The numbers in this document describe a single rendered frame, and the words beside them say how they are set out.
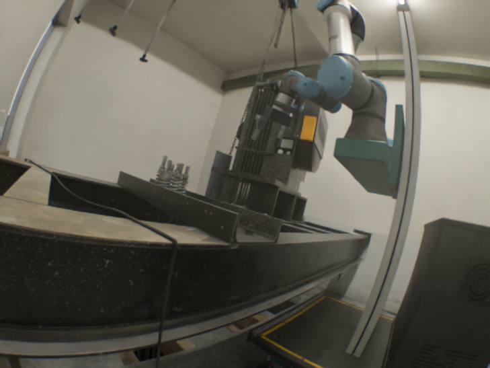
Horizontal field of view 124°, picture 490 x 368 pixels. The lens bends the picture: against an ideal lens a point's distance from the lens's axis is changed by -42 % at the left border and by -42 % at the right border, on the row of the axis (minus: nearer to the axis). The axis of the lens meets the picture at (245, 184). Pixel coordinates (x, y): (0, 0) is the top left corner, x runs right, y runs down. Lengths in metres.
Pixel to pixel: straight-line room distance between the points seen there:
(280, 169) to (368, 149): 0.92
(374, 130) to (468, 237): 0.41
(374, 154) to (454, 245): 0.34
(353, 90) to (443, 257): 0.52
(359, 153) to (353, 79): 0.21
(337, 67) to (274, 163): 0.98
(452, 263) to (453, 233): 0.08
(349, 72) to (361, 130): 0.17
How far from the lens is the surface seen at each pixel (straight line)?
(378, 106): 0.75
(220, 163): 1.83
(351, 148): 0.67
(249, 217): 0.74
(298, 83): 0.86
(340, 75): 0.65
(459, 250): 0.70
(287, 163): 1.49
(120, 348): 0.51
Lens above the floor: 0.78
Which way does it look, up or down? 3 degrees up
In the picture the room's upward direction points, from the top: 14 degrees clockwise
